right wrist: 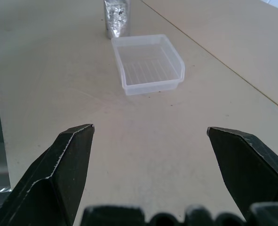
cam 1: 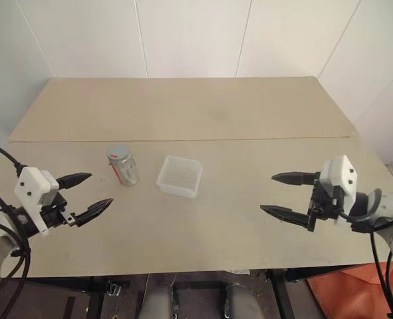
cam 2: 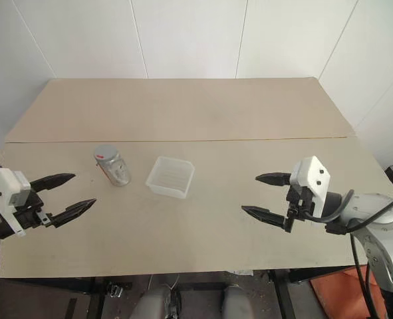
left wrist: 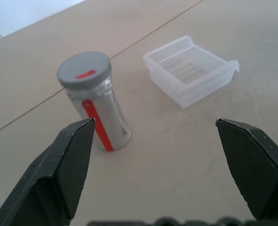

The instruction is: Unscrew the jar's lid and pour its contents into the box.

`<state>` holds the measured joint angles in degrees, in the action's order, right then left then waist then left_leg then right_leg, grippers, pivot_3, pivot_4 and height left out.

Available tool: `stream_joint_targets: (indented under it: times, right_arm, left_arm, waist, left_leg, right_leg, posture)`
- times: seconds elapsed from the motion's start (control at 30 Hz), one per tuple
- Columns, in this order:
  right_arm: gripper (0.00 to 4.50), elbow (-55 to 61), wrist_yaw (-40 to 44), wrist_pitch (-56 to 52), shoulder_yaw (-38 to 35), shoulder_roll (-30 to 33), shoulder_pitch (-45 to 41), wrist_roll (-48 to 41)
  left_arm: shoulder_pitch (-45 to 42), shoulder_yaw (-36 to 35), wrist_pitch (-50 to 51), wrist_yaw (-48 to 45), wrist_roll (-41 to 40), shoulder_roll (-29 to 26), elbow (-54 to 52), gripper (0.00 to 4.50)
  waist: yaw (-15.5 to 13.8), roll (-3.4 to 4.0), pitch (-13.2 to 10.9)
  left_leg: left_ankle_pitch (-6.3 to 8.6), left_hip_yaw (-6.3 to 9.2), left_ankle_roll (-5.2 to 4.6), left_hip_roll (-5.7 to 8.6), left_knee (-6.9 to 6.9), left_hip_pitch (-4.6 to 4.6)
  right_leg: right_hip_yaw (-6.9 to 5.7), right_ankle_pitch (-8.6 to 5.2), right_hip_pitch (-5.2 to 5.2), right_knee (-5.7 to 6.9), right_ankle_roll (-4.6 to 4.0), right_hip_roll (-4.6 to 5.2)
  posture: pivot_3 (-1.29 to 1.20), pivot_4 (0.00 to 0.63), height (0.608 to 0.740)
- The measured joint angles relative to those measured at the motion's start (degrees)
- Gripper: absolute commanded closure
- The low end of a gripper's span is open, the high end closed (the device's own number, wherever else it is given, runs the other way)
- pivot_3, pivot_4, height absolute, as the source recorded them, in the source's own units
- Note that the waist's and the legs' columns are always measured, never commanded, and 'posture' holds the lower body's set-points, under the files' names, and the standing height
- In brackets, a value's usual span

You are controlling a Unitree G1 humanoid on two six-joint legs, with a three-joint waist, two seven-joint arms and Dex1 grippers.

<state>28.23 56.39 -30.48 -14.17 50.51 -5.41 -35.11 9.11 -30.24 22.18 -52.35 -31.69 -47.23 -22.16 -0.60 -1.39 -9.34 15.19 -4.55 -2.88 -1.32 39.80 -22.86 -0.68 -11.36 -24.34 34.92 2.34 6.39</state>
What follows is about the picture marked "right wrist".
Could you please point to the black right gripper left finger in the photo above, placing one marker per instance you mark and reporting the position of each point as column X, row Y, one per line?
column 58, row 174

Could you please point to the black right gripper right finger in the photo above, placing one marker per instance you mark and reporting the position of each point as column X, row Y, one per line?
column 251, row 169

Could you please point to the clear plastic container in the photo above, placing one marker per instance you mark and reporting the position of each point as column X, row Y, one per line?
column 149, row 64

